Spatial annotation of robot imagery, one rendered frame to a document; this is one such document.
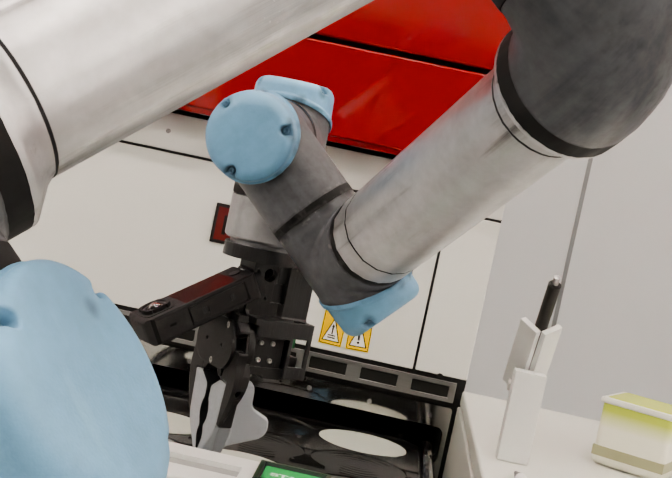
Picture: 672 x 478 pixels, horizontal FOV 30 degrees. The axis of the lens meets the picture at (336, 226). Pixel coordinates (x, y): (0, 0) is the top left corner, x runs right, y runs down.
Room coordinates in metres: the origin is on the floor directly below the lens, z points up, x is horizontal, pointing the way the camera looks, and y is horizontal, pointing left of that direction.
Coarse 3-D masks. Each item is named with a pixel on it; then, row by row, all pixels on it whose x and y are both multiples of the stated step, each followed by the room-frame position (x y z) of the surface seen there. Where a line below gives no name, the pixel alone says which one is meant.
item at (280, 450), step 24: (168, 408) 1.36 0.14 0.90; (264, 408) 1.46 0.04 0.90; (288, 432) 1.37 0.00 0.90; (312, 432) 1.39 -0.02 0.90; (360, 432) 1.45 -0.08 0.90; (264, 456) 1.24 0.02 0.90; (288, 456) 1.26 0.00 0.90; (312, 456) 1.28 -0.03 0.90; (336, 456) 1.31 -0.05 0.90; (360, 456) 1.33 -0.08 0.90; (384, 456) 1.35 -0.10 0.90; (408, 456) 1.37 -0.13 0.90
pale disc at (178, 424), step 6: (168, 414) 1.33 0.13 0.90; (174, 414) 1.34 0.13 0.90; (168, 420) 1.30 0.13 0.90; (174, 420) 1.31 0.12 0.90; (180, 420) 1.31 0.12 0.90; (186, 420) 1.32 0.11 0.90; (174, 426) 1.28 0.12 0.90; (180, 426) 1.29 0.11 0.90; (186, 426) 1.29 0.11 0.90; (174, 432) 1.25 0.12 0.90; (180, 432) 1.26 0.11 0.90; (186, 432) 1.26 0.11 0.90
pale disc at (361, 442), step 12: (324, 432) 1.41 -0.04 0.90; (336, 432) 1.42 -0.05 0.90; (348, 432) 1.43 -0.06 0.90; (336, 444) 1.36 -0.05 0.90; (348, 444) 1.37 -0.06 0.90; (360, 444) 1.38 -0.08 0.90; (372, 444) 1.40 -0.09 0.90; (384, 444) 1.41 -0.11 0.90; (396, 444) 1.42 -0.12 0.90; (396, 456) 1.36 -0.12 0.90
